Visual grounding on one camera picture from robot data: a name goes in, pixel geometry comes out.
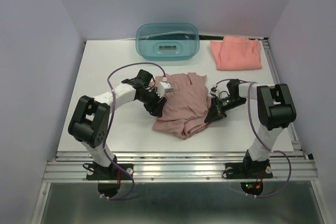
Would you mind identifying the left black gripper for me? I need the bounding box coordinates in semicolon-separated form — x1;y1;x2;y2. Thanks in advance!
138;88;166;118

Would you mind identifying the dusty pink ruffled skirt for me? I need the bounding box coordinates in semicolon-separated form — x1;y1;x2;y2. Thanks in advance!
152;72;211;140

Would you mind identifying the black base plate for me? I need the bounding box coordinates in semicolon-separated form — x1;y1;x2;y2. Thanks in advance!
83;162;134;181
225;162;273;180

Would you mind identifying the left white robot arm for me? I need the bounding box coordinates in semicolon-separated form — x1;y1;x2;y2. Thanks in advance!
68;69;173;179

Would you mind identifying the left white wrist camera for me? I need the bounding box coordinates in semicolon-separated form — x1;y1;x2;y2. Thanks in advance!
156;82;173;98

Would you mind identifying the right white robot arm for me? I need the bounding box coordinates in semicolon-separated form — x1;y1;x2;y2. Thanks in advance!
204;79;297;177

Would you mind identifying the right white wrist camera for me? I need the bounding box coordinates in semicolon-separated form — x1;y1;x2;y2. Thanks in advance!
209;84;218;97

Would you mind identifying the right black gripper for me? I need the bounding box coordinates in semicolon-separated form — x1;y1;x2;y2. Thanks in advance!
204;95;246;123

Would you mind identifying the folded coral pink skirt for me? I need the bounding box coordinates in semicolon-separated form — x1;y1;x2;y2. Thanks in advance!
210;36;262;71

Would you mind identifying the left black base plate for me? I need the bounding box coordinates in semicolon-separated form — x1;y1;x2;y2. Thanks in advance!
83;162;134;181

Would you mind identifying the teal plastic basin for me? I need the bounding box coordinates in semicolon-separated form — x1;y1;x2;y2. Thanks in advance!
135;23;200;61

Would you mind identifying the aluminium rail frame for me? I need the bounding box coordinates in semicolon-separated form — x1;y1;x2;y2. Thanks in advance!
30;34;329;224

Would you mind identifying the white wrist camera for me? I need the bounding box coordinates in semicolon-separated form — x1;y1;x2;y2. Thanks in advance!
156;82;173;98
209;84;218;97

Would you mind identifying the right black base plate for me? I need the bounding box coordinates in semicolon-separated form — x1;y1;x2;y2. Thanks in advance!
225;162;273;180

